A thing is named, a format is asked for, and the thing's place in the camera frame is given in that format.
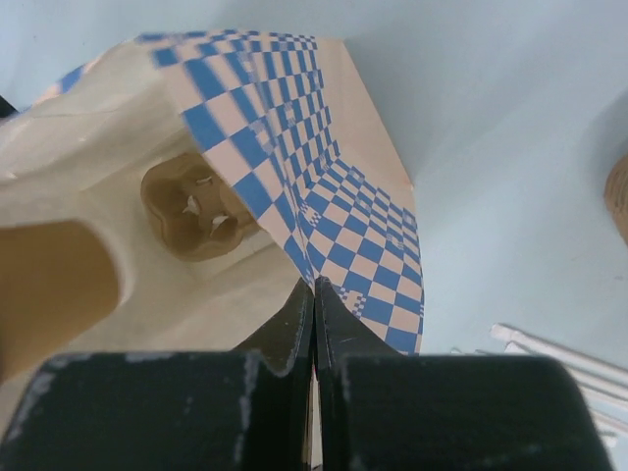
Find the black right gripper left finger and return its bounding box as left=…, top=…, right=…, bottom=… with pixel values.
left=1, top=282, right=314, bottom=470

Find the single brown paper cup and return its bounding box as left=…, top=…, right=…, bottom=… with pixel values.
left=1, top=221, right=122, bottom=382

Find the white wrapped straw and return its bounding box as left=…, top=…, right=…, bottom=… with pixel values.
left=502, top=340, right=628, bottom=408
left=490, top=324, right=627, bottom=386
left=589, top=409, right=618, bottom=448

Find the white wrapped straw back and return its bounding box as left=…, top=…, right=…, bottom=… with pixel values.
left=490, top=324, right=627, bottom=386

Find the blue checkered paper bag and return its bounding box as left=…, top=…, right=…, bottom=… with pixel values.
left=1, top=29, right=424, bottom=354

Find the single brown pulp cup carrier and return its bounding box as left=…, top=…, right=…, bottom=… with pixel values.
left=140, top=152, right=259, bottom=262

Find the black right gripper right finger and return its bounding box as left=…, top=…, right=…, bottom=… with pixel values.
left=314, top=277, right=611, bottom=470

